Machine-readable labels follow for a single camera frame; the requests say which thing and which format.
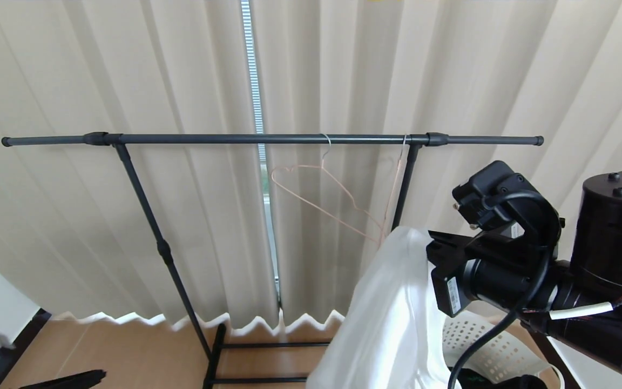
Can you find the pink clothes hanger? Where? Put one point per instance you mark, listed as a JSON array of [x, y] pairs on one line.
[[338, 186], [394, 183]]

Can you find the beige curtain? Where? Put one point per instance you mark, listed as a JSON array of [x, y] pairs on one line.
[[73, 81]]

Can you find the white printed t-shirt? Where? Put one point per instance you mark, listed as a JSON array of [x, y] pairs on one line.
[[386, 324]]

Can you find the black garment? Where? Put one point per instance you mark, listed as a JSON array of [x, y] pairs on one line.
[[505, 381]]

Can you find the black clothes rack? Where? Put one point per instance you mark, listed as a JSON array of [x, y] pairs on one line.
[[235, 139]]

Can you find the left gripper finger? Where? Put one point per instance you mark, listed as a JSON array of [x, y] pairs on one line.
[[68, 381]]

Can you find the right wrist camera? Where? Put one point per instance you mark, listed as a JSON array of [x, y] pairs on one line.
[[489, 194]]

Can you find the white laundry basket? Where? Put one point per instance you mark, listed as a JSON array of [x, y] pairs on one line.
[[505, 346]]

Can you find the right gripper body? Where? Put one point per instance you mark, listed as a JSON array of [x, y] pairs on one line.
[[494, 283]]

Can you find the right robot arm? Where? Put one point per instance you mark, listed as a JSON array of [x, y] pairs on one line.
[[613, 232]]

